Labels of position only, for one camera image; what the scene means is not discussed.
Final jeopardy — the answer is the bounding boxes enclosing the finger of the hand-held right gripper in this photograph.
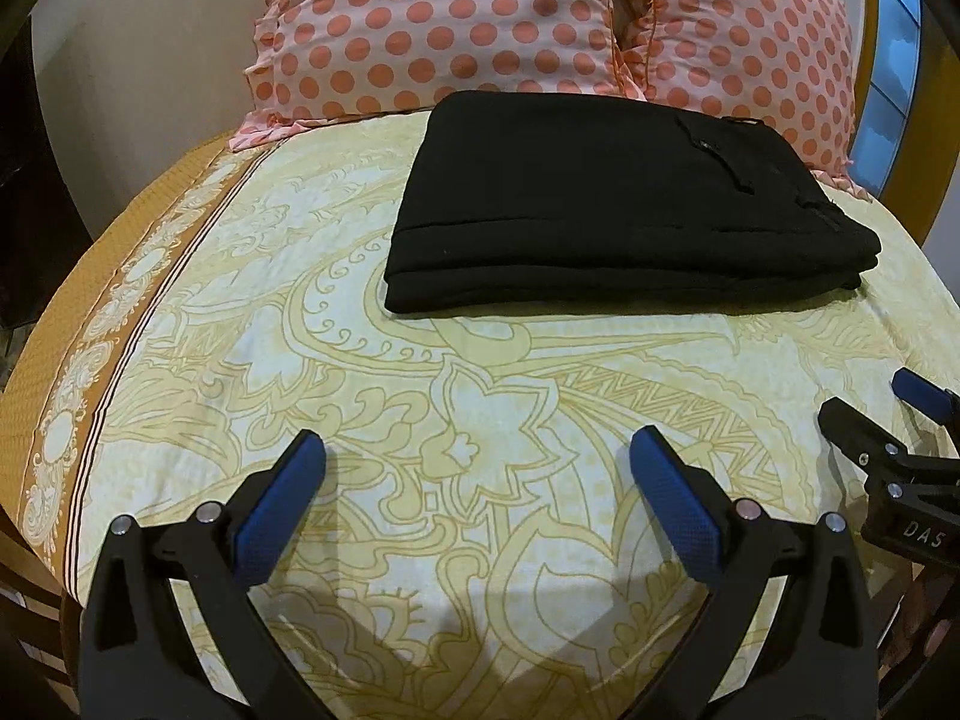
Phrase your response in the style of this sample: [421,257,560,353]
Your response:
[817,397,905,477]
[891,369,960,430]

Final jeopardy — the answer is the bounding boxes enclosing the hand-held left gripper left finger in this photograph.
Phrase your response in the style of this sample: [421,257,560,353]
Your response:
[79,429,328,720]

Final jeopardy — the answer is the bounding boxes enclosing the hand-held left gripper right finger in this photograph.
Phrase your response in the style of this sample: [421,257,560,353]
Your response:
[628,425,880,720]

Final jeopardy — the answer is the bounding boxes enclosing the black pants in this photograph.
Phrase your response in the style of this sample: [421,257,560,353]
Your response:
[384,90,883,316]

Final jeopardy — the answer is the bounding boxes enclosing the yellow patterned bed sheet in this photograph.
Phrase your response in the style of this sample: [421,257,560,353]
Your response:
[0,101,960,720]

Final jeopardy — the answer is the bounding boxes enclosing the glass window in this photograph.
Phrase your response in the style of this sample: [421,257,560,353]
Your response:
[849,0,925,192]

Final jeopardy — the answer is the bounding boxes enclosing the small polka dot pillow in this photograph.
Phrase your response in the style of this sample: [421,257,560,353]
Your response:
[609,0,857,202]

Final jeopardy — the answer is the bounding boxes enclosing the black television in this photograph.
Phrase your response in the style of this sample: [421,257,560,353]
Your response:
[0,30,85,331]

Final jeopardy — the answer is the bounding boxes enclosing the wide polka dot pillow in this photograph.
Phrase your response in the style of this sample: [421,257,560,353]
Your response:
[244,0,647,130]

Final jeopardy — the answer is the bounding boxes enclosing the wooden bed frame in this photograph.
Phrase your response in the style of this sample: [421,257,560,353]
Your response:
[0,502,85,720]

